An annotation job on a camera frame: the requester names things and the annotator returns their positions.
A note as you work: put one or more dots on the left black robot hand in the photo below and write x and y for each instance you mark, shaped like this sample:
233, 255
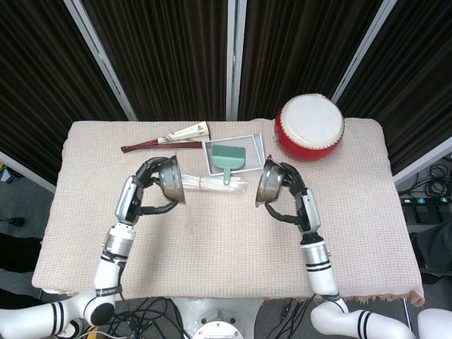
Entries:
126, 201

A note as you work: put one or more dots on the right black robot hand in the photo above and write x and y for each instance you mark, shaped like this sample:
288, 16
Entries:
310, 212

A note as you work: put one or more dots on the stainless steel bowl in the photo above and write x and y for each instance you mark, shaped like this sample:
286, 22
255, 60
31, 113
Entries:
173, 180
270, 180

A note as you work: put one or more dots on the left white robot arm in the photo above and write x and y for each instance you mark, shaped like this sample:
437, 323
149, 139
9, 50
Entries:
109, 268

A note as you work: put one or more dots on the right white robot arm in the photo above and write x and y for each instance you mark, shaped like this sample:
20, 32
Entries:
319, 265

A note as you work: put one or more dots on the bundle of white plastic straws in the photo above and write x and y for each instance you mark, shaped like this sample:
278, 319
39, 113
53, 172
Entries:
212, 185

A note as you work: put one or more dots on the folding fan with red ribs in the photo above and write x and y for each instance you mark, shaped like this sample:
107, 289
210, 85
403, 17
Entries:
183, 134

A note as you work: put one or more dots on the red drum with white skin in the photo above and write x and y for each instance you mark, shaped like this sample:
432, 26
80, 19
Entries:
312, 123

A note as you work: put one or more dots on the beige waffle tablecloth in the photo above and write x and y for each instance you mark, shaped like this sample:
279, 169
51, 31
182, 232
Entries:
219, 247

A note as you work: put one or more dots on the green plastic brush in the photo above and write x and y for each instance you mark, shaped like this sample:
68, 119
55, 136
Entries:
227, 157

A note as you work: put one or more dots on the black power strip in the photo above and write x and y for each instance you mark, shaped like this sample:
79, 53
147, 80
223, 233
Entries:
420, 201

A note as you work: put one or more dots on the black bag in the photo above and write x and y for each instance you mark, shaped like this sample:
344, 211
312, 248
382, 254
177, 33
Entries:
434, 247

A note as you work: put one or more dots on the white robot torso base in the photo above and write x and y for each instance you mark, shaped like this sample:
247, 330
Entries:
219, 318

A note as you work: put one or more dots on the grey partition frame post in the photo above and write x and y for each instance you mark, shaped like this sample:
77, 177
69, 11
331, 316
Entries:
423, 162
102, 60
24, 173
236, 60
360, 53

